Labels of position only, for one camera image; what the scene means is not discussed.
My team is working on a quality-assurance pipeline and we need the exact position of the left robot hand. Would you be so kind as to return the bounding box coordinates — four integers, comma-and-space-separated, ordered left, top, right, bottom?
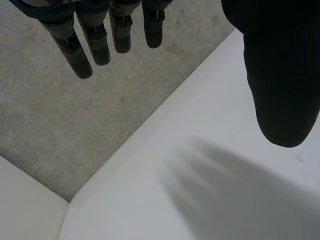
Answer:
10, 0, 320, 149

